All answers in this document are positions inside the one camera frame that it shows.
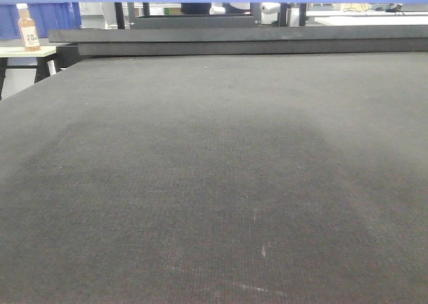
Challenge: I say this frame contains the orange juice bottle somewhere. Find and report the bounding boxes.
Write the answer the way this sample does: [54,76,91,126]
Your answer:
[16,3,41,51]

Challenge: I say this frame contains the white background table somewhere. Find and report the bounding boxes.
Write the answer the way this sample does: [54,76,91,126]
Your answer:
[306,11,427,26]

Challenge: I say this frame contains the black metal frame rack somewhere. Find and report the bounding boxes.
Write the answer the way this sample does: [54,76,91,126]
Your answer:
[113,2,308,29]

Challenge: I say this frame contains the blue storage crate on table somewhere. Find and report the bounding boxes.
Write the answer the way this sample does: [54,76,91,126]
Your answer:
[1,3,82,40]

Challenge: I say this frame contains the white side table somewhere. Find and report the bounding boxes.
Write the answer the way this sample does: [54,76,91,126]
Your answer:
[1,39,61,100]

